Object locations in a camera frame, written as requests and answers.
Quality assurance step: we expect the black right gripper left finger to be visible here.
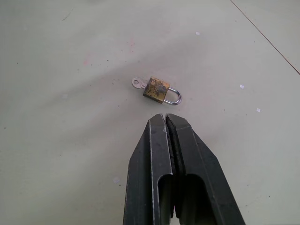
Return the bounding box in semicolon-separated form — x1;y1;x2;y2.
125;113;175;225

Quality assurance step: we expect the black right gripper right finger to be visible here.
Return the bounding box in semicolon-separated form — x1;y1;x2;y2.
165;113;247;225

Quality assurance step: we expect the small brass padlock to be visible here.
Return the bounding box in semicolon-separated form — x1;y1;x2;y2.
142;76;182;106

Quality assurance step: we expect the small silver key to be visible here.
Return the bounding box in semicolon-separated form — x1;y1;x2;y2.
132;77;150;90

